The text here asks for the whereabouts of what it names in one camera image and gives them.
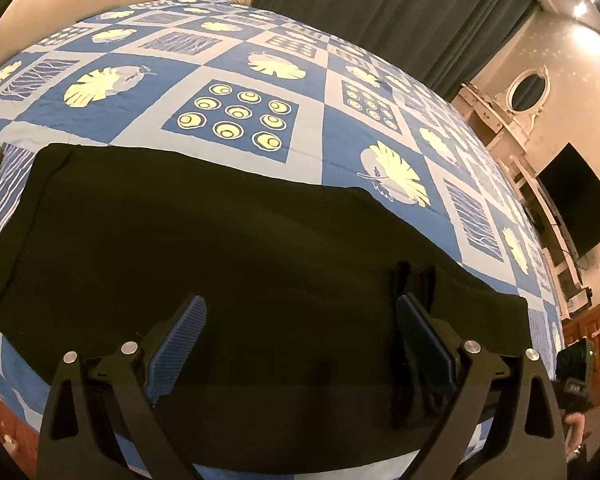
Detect black wall television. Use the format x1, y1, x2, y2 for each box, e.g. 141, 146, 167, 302
538, 143, 600, 257

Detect person's right hand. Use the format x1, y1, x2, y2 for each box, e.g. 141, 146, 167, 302
564, 412, 586, 463

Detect oval white framed mirror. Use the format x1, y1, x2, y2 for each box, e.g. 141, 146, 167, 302
495, 65, 550, 136

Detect blue patterned bedsheet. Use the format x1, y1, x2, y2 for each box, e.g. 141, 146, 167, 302
0, 0, 566, 480

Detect dark green curtain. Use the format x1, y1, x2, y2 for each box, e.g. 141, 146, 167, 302
254, 0, 540, 100

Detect black pants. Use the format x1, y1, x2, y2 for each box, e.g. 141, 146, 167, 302
0, 144, 531, 474

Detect white dressing table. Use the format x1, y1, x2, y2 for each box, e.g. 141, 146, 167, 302
452, 84, 591, 321

